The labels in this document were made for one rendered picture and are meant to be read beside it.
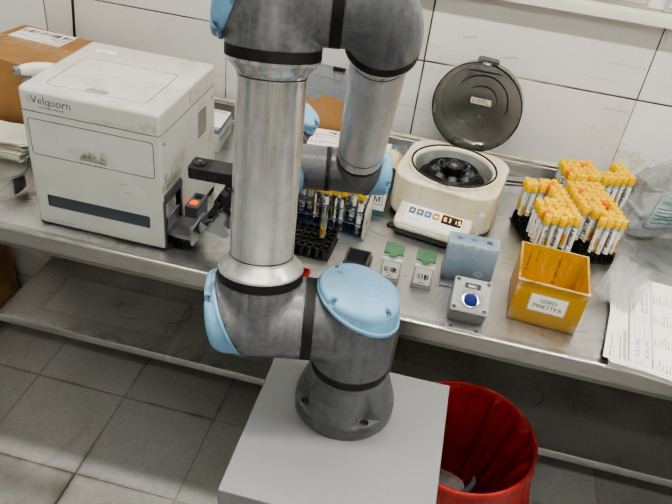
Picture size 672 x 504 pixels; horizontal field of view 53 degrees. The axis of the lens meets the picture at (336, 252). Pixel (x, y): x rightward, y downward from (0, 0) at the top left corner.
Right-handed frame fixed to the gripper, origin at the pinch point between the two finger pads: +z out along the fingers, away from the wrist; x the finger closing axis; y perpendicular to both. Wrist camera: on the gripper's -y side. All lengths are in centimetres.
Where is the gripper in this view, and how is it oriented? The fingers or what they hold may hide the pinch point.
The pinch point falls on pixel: (200, 226)
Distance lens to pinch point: 139.2
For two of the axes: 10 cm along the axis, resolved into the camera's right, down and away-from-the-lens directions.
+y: 7.9, 5.9, 1.9
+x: 2.2, -5.5, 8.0
